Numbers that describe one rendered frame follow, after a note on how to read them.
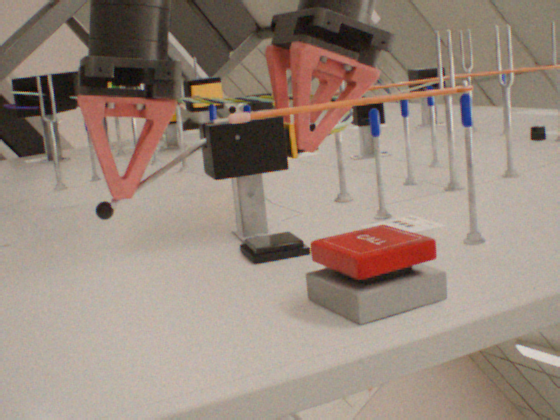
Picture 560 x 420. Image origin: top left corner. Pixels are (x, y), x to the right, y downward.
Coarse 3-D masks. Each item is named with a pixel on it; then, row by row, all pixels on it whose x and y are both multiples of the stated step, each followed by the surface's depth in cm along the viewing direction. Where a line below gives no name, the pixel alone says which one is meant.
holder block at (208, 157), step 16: (208, 128) 55; (224, 128) 55; (240, 128) 55; (256, 128) 56; (272, 128) 56; (208, 144) 56; (224, 144) 55; (240, 144) 56; (256, 144) 56; (272, 144) 56; (208, 160) 57; (224, 160) 56; (240, 160) 56; (256, 160) 56; (272, 160) 57; (224, 176) 56; (240, 176) 56
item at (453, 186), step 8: (448, 32) 65; (448, 40) 65; (448, 48) 65; (440, 56) 66; (448, 56) 65; (440, 64) 67; (440, 72) 67; (440, 80) 67; (440, 88) 67; (448, 96) 66; (448, 104) 66; (448, 112) 67; (448, 120) 67; (448, 128) 67; (448, 136) 67; (448, 144) 67; (448, 152) 68; (456, 176) 68; (448, 184) 68; (456, 184) 68
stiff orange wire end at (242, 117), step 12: (384, 96) 47; (396, 96) 47; (408, 96) 47; (420, 96) 48; (288, 108) 45; (300, 108) 45; (312, 108) 45; (324, 108) 46; (216, 120) 44; (228, 120) 44; (240, 120) 44
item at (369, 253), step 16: (384, 224) 44; (320, 240) 42; (336, 240) 42; (352, 240) 41; (368, 240) 41; (384, 240) 40; (400, 240) 40; (416, 240) 40; (432, 240) 40; (320, 256) 41; (336, 256) 40; (352, 256) 38; (368, 256) 38; (384, 256) 39; (400, 256) 39; (416, 256) 39; (432, 256) 40; (352, 272) 38; (368, 272) 38; (384, 272) 39; (400, 272) 40
